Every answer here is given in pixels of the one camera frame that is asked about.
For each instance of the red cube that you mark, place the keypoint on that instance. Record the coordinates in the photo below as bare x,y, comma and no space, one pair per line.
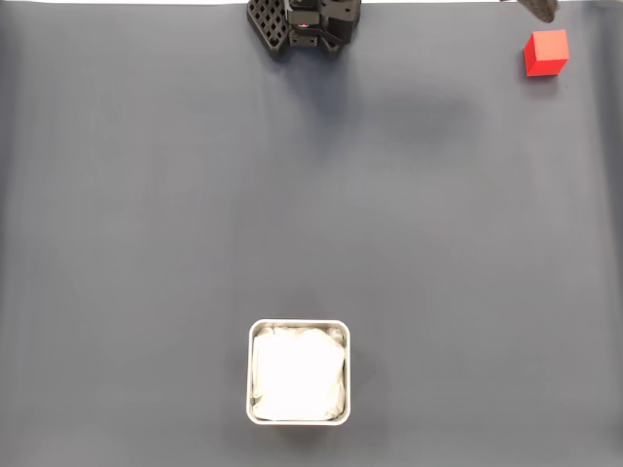
547,53

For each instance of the square metal box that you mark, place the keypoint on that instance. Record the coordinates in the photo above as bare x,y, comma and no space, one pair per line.
249,370

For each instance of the white cloth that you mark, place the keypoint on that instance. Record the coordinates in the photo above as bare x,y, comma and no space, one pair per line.
299,374

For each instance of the grey table mat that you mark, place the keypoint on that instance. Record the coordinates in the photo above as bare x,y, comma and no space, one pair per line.
146,219

